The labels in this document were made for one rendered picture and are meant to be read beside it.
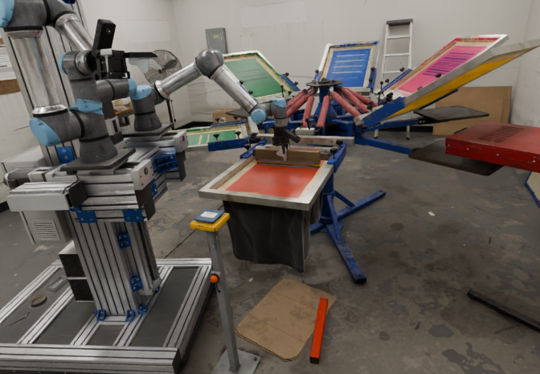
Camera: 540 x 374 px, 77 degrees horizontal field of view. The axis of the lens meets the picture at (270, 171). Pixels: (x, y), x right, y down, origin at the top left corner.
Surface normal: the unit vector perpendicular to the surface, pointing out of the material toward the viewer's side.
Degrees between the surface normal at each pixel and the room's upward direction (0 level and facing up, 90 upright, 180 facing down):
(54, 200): 90
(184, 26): 90
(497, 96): 83
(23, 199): 90
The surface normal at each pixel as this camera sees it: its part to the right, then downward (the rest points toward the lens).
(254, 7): -0.39, 0.37
